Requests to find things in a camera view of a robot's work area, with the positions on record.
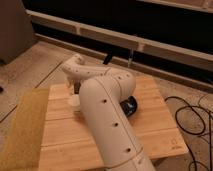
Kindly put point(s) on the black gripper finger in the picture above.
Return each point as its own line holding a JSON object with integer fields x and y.
{"x": 77, "y": 88}

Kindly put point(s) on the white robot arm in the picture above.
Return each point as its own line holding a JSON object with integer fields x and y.
{"x": 100, "y": 94}

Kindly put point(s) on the white ceramic cup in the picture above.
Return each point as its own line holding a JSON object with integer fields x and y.
{"x": 74, "y": 102}

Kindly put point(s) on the black bowl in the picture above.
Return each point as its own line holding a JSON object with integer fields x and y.
{"x": 129, "y": 106}

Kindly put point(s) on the wooden board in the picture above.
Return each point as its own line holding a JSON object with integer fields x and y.
{"x": 68, "y": 145}

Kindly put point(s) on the brown cabinet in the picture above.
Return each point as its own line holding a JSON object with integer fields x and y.
{"x": 16, "y": 31}

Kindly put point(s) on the yellow-green mat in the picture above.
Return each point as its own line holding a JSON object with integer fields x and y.
{"x": 21, "y": 150}

